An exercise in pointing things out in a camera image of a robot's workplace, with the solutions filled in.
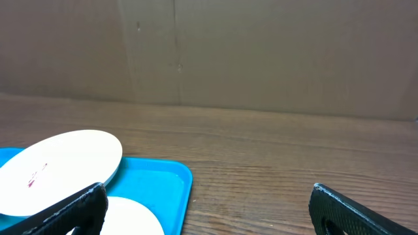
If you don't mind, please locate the brown cardboard backdrop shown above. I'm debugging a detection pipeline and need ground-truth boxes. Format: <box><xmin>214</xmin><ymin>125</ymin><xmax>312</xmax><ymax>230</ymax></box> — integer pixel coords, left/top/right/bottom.
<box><xmin>1</xmin><ymin>0</ymin><xmax>417</xmax><ymax>121</ymax></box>

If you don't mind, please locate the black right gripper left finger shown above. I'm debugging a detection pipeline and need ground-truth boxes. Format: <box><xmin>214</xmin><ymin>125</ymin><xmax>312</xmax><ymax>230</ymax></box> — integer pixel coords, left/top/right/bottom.
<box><xmin>1</xmin><ymin>182</ymin><xmax>108</xmax><ymax>235</ymax></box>

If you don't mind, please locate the yellow round plate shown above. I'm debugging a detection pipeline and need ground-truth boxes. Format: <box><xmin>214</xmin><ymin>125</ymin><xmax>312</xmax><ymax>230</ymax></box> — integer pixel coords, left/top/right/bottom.
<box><xmin>67</xmin><ymin>196</ymin><xmax>165</xmax><ymax>235</ymax></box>

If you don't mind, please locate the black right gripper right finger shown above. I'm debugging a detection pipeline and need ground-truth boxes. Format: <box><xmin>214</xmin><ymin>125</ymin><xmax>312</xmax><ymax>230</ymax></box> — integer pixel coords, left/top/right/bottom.
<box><xmin>308</xmin><ymin>183</ymin><xmax>417</xmax><ymax>235</ymax></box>

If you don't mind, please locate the blue plastic tray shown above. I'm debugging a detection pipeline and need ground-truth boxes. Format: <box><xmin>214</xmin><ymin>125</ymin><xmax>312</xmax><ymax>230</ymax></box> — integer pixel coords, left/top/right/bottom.
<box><xmin>1</xmin><ymin>148</ymin><xmax>193</xmax><ymax>234</ymax></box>

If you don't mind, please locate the white round plate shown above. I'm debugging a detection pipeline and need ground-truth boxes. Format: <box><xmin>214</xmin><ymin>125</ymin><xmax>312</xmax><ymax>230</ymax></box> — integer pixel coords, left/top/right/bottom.
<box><xmin>1</xmin><ymin>130</ymin><xmax>122</xmax><ymax>217</ymax></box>

